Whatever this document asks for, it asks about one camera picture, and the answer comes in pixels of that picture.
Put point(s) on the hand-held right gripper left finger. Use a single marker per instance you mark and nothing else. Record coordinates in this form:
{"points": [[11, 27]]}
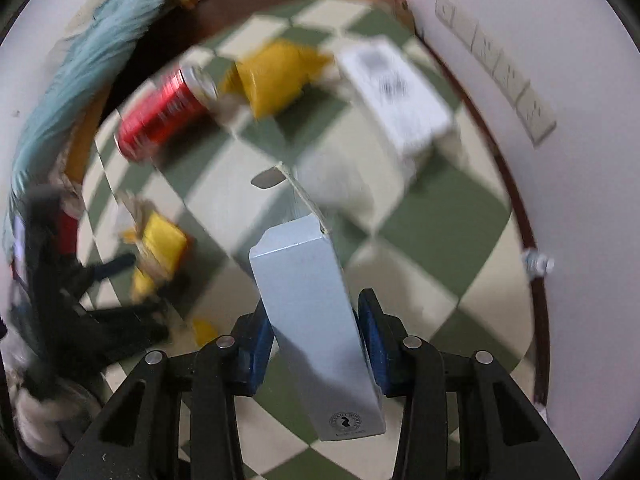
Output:
{"points": [[257, 347]]}

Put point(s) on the green white checkered tablecloth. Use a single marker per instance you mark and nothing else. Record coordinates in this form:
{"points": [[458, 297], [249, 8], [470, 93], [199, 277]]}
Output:
{"points": [[425, 225]]}

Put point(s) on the person's left hand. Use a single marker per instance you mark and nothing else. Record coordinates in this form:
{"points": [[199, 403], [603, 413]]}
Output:
{"points": [[50, 420]]}

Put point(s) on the small clear plastic wrapper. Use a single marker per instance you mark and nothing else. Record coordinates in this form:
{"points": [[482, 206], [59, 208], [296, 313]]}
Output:
{"points": [[537, 262]]}

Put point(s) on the red drink can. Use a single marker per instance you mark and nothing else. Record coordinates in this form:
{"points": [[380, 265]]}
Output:
{"points": [[160, 115]]}

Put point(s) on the small yellow snack packet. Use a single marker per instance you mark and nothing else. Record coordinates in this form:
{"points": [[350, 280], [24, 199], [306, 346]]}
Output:
{"points": [[161, 246]]}

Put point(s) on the large yellow snack packet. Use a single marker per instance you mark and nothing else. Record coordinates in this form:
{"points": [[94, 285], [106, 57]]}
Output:
{"points": [[275, 77]]}

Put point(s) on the white box with label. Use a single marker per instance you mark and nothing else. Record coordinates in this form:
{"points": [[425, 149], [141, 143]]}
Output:
{"points": [[395, 95]]}

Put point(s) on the yellow wrapper scrap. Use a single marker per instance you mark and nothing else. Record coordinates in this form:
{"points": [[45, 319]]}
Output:
{"points": [[205, 331]]}

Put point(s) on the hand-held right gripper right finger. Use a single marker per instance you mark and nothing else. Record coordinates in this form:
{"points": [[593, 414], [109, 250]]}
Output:
{"points": [[374, 347]]}

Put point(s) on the grey cardboard box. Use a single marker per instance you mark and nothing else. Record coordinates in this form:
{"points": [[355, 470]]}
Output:
{"points": [[310, 320]]}

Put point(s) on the white wall socket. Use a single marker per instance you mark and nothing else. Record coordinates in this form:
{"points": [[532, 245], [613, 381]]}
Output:
{"points": [[487, 52], [537, 117], [511, 81], [466, 30], [446, 10]]}

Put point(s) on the bed with teal blanket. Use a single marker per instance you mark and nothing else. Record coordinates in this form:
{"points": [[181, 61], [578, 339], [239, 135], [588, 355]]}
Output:
{"points": [[100, 45]]}

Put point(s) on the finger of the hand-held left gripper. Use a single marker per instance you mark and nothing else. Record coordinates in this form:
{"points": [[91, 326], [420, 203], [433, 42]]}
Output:
{"points": [[135, 327], [110, 266]]}

